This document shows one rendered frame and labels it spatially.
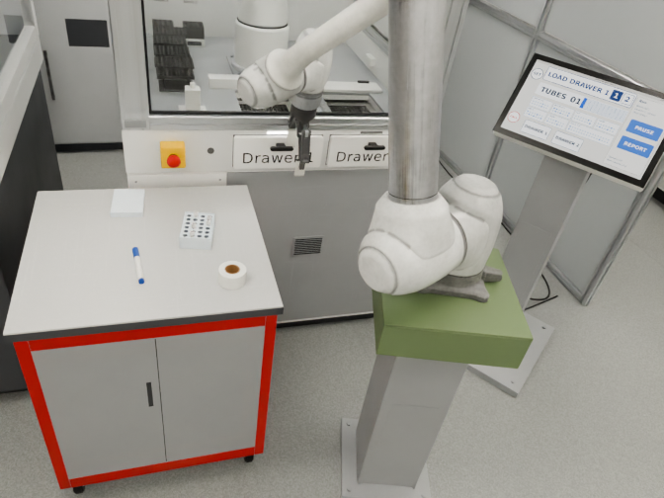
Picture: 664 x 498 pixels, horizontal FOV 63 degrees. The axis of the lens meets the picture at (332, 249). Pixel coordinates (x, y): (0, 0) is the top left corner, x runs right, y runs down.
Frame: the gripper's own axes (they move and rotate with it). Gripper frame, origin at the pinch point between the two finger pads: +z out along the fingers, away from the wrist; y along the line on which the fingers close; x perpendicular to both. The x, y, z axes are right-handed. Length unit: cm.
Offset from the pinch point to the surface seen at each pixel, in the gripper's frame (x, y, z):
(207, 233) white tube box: 29.0, -23.3, 6.7
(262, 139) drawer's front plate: 8.9, 8.4, -0.4
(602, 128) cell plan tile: -99, -10, -19
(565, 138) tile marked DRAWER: -90, -7, -13
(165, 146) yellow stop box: 38.2, 6.1, 0.1
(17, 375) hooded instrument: 90, -24, 73
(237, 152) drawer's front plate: 16.5, 7.5, 3.9
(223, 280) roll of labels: 27, -43, 2
